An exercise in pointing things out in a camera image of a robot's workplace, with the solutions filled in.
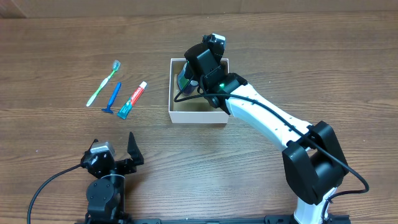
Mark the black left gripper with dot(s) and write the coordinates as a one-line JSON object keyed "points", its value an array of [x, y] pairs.
{"points": [[134, 151]]}

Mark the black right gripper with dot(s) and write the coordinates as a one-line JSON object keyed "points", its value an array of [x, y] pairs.
{"points": [[194, 72]]}

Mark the clear bottle dark liquid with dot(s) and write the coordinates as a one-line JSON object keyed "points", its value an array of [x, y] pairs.
{"points": [[186, 80]]}

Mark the red green toothpaste tube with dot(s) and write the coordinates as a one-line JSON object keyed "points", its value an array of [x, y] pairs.
{"points": [[127, 107]]}

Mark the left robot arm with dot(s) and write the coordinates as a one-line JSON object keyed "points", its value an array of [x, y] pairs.
{"points": [[106, 194]]}

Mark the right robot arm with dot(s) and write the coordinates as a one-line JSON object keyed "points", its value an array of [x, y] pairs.
{"points": [[314, 162]]}

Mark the white cardboard box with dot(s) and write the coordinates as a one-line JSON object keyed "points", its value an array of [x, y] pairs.
{"points": [[195, 111]]}

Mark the blue razor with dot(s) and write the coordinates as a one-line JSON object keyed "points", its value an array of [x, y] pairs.
{"points": [[112, 99]]}

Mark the green white toothbrush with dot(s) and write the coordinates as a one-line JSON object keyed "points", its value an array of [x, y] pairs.
{"points": [[115, 68]]}

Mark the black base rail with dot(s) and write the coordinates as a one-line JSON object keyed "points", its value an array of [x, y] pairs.
{"points": [[211, 220]]}

